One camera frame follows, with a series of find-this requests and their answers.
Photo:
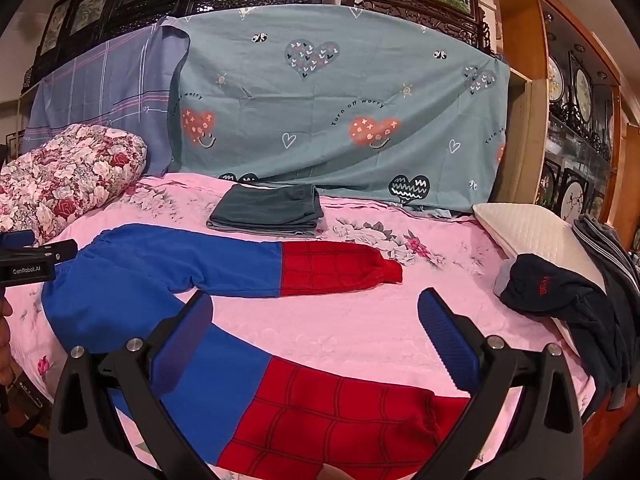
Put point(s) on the blue and red pants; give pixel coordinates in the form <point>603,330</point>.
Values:
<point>150,265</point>

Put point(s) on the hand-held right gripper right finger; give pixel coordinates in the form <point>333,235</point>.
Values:
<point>447,340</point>

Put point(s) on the pink floral bed sheet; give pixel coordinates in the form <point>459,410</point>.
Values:
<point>375,320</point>

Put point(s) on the dark wristwatch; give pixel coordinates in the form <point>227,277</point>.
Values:
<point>27,402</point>

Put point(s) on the white pillow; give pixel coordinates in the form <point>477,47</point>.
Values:
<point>525,230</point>

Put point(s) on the round decorative plate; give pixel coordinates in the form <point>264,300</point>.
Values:
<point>582,87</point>
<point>555,80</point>
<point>572,200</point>

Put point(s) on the purple plaid sheet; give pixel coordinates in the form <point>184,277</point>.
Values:
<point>110,90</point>

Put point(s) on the red floral quilt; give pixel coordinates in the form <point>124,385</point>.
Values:
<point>65,180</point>

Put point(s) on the dark navy garment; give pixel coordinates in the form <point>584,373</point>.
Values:
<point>550,290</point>

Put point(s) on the folded dark green garment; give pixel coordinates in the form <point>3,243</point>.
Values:
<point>267,210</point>

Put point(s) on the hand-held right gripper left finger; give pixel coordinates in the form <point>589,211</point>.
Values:
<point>182,340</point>

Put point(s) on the grey striped garment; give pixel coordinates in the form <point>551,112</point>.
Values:
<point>610,255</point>

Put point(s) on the teal heart printed sheet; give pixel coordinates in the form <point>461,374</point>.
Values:
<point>325,85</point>

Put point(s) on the wooden display cabinet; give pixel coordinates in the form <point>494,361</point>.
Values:
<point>520,15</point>

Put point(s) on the person's left hand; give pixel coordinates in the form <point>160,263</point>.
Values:
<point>5,345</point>

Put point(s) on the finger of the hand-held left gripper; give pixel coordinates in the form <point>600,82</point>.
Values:
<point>60,251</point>

